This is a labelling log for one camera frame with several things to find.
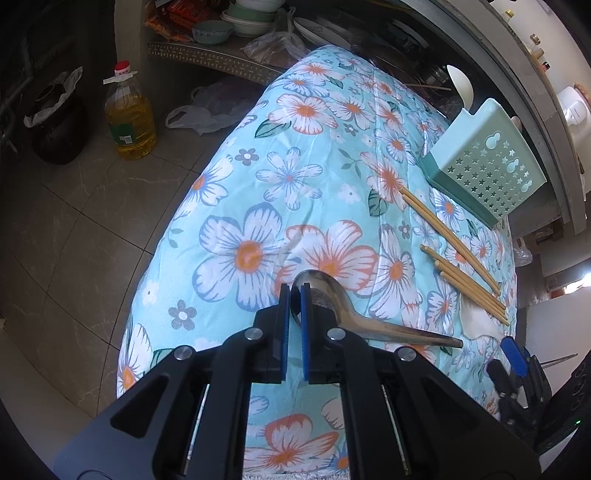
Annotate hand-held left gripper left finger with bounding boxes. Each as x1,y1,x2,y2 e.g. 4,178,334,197
52,282,291,480

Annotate clear plastic bag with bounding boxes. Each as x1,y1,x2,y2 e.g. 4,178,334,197
242,7,311,65

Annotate small green bowl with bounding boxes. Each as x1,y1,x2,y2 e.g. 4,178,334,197
191,21,235,44

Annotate metal spoon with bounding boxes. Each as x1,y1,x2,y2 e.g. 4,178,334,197
292,269,464,349

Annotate red snack packets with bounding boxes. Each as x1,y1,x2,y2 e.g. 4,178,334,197
143,0,232,43

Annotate grey concrete counter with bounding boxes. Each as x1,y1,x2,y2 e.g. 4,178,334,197
397,0,591,236

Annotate white plastic bag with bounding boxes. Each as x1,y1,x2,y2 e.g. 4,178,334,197
165,78,259,136

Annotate metal shelf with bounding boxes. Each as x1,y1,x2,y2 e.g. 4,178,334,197
148,39,289,85

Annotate plain white bowl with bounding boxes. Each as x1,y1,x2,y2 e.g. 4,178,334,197
221,11,279,38

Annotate black trash bin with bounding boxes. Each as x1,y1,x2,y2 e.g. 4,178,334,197
23,67,88,164

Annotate white jar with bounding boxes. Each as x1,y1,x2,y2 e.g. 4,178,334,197
556,83,591,139

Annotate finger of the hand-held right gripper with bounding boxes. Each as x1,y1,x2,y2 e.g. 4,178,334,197
487,360,522,416
501,336,552,407

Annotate green perforated utensil basket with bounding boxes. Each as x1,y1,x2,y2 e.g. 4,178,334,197
419,98,548,228

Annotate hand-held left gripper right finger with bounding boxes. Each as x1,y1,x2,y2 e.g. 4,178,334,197
299,282,542,480

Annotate floral blue blanket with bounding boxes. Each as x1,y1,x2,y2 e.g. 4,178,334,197
115,44,520,476

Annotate cooking oil bottle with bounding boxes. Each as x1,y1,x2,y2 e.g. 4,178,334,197
105,60,158,161

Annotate pale green bowl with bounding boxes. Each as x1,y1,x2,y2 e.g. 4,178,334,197
226,2,279,23

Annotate white plate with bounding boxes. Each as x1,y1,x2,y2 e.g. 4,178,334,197
293,16,354,47

